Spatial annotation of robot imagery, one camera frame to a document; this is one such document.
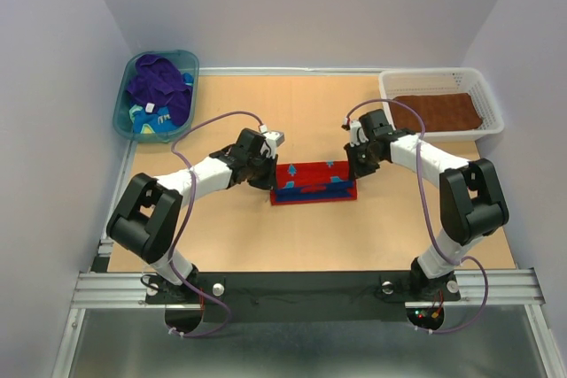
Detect red towel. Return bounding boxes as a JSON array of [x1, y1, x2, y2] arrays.
[[270, 161, 358, 205]]

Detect brown towel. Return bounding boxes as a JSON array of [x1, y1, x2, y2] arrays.
[[390, 93, 483, 133]]

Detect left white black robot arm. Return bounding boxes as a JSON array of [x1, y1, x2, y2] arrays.
[[106, 126, 284, 302]]

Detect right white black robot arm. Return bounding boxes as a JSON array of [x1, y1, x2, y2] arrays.
[[342, 109, 509, 298]]

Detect white plastic mesh basket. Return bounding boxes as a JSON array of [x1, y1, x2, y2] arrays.
[[378, 67, 504, 142]]

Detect blue towel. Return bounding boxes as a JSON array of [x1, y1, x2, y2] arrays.
[[128, 73, 194, 134]]

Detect teal plastic bin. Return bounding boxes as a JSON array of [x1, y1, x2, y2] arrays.
[[113, 50, 199, 143]]

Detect purple towel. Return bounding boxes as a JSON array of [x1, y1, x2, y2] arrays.
[[126, 54, 192, 127]]

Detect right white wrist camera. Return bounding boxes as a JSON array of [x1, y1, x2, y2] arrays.
[[342, 117, 368, 147]]

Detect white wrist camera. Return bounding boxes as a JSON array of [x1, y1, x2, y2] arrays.
[[259, 124, 285, 158], [342, 117, 368, 147]]

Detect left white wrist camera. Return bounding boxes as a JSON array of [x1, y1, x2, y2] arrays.
[[259, 124, 285, 158]]

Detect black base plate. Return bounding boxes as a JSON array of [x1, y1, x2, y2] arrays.
[[144, 269, 462, 326]]

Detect aluminium rail frame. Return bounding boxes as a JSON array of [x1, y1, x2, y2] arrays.
[[56, 73, 566, 377]]

